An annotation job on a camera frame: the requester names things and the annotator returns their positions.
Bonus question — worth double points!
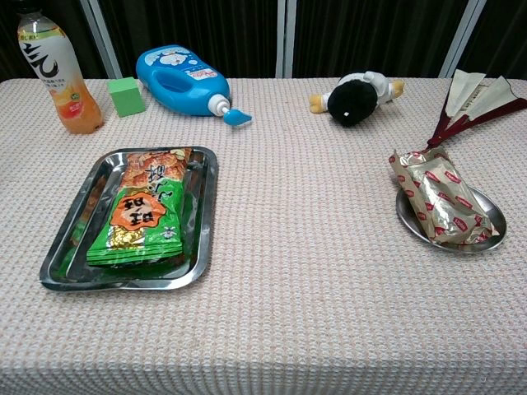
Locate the green snack bag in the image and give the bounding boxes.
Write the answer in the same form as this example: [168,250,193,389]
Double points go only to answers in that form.
[86,146,194,268]

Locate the pink woven tablecloth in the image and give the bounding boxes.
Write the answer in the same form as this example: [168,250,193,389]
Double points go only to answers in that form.
[0,77,527,395]

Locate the blue detergent bottle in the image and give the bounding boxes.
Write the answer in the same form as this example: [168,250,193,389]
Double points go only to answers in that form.
[135,44,253,128]

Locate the black white plush toy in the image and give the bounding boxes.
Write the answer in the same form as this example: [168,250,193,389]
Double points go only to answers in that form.
[309,70,406,127]

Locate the green cube block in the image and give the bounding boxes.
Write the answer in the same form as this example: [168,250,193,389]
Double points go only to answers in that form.
[107,77,147,119]

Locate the black pleated curtain panel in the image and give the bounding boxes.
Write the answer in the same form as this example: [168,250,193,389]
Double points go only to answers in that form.
[98,0,281,79]
[292,0,470,79]
[452,0,527,102]
[0,0,112,83]

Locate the rectangular steel tray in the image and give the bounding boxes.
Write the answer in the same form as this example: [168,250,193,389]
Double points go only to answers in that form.
[40,146,218,291]

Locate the folding paper fan red ribs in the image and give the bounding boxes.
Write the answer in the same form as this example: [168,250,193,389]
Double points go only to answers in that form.
[426,68,527,150]

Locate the round steel plate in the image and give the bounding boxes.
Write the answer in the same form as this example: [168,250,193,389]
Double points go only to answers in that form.
[395,184,507,253]

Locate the orange drink bottle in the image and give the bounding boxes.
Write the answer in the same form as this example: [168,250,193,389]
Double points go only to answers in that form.
[16,3,104,135]

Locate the white partition frame post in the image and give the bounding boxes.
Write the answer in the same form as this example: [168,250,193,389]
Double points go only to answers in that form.
[438,0,487,79]
[276,0,296,79]
[80,0,124,79]

